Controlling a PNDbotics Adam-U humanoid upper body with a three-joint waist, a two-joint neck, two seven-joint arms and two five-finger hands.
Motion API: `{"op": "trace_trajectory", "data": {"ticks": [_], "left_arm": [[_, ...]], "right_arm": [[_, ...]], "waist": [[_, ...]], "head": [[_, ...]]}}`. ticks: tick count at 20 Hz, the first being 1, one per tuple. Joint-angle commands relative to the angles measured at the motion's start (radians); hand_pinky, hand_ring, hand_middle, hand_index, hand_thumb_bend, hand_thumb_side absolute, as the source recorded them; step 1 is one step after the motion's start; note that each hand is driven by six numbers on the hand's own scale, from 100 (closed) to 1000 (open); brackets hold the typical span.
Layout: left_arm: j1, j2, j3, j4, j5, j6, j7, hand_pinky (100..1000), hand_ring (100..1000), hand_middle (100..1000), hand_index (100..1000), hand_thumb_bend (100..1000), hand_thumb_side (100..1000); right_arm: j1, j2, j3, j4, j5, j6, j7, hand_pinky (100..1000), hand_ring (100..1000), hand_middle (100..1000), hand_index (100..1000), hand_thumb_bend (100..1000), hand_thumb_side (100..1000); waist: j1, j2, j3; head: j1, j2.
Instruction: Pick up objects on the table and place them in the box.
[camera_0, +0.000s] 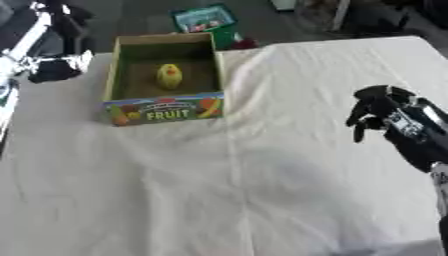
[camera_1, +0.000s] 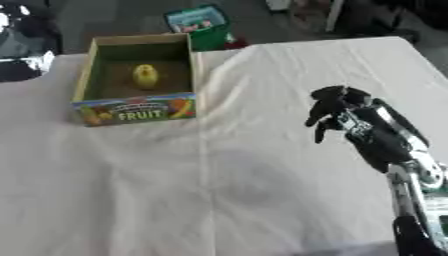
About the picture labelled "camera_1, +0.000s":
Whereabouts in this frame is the black and white bag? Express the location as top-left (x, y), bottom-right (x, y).
top-left (0, 0), bottom-right (65, 83)

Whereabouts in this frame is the yellow toy pear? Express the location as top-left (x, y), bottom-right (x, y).
top-left (131, 64), bottom-right (160, 90)

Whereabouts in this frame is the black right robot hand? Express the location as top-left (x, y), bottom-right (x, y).
top-left (302, 85), bottom-right (433, 174)

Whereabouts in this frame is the tan cardboard box green inside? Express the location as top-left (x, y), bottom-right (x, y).
top-left (68, 33), bottom-right (200, 128)

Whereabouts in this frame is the white chair leg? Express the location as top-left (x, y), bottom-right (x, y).
top-left (323, 0), bottom-right (347, 33)

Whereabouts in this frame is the green storage bin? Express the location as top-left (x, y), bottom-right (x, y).
top-left (162, 4), bottom-right (238, 52)

